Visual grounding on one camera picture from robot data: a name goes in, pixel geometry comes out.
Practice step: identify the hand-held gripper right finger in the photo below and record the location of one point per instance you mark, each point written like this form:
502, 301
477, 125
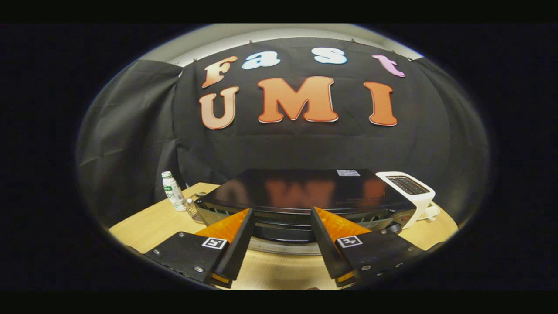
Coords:
324, 244

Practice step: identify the white toaster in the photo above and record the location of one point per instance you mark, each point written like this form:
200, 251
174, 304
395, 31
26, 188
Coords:
420, 198

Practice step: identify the white bottle green label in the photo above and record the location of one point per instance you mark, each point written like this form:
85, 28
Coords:
173, 192

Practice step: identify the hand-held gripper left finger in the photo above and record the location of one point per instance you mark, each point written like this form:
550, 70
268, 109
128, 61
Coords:
239, 248

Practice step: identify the black toaster oven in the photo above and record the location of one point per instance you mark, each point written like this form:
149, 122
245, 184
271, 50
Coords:
296, 192

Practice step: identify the small clear glass jar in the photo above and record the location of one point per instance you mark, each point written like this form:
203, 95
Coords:
194, 211

